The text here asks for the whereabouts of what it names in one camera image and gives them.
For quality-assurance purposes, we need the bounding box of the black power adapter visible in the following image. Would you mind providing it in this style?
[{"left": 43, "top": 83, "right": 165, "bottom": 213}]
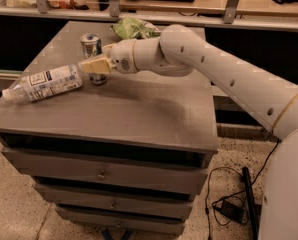
[{"left": 220, "top": 200, "right": 244, "bottom": 223}]

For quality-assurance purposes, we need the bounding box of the grey drawer cabinet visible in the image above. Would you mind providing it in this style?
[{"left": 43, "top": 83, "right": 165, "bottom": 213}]
[{"left": 0, "top": 20, "right": 219, "bottom": 236}]

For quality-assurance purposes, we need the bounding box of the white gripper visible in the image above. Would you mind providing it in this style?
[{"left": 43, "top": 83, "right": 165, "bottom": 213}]
[{"left": 78, "top": 39, "right": 137, "bottom": 74}]

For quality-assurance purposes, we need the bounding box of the top grey drawer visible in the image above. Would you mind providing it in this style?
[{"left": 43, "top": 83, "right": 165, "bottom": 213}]
[{"left": 2, "top": 148, "right": 206, "bottom": 195}]

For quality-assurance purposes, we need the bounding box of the clear plastic water bottle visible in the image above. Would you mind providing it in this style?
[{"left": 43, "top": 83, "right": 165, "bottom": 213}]
[{"left": 2, "top": 65, "right": 83, "bottom": 103}]

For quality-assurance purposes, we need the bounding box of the black floor bar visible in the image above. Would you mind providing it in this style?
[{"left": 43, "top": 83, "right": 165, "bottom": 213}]
[{"left": 242, "top": 167, "right": 261, "bottom": 240}]

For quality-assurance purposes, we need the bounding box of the grey drawer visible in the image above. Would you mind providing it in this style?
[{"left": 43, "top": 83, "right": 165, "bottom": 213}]
[
  {"left": 2, "top": 148, "right": 206, "bottom": 195},
  {"left": 34, "top": 183, "right": 193, "bottom": 221},
  {"left": 55, "top": 206, "right": 185, "bottom": 235}
]

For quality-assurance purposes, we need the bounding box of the green chip bag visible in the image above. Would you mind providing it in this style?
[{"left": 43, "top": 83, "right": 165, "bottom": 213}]
[{"left": 111, "top": 17, "right": 160, "bottom": 40}]

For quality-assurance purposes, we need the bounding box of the bottom grey drawer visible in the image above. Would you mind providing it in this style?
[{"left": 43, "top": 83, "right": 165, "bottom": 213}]
[{"left": 55, "top": 206, "right": 185, "bottom": 235}]

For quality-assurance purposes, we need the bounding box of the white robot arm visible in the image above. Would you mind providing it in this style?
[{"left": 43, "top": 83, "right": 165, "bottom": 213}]
[{"left": 79, "top": 25, "right": 298, "bottom": 240}]

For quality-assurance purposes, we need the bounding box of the middle grey drawer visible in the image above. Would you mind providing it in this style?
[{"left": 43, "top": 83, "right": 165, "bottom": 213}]
[{"left": 34, "top": 183, "right": 193, "bottom": 221}]

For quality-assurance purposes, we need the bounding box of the metal railing frame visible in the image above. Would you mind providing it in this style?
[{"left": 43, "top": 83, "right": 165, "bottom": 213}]
[{"left": 0, "top": 0, "right": 298, "bottom": 32}]

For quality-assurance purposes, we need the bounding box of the black cable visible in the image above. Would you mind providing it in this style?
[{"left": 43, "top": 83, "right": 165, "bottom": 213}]
[{"left": 204, "top": 140, "right": 280, "bottom": 240}]

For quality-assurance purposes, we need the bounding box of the silver blue redbull can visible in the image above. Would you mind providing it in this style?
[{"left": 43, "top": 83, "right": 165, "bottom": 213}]
[{"left": 80, "top": 33, "right": 107, "bottom": 86}]

